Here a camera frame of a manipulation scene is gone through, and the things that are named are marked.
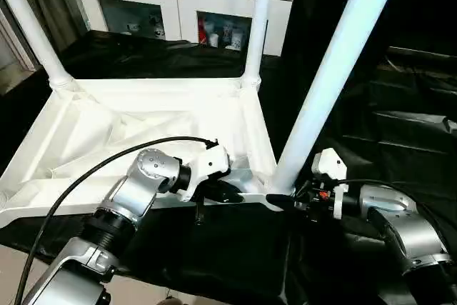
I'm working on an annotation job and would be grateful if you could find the black work mat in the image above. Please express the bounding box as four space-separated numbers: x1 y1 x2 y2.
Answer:
0 28 457 305

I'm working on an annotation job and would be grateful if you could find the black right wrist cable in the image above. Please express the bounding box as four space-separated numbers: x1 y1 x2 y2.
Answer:
330 178 457 249

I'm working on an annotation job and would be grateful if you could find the black cabinet with gold label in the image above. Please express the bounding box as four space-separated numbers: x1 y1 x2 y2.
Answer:
281 0 457 59

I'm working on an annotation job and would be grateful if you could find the white sliding door frame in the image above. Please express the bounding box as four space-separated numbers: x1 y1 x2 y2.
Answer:
0 0 39 72

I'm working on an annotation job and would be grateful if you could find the white plastic table top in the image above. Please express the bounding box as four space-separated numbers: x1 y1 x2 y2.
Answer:
0 76 286 229

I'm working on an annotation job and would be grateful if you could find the grey curtain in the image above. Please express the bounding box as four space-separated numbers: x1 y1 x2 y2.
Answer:
10 0 89 54

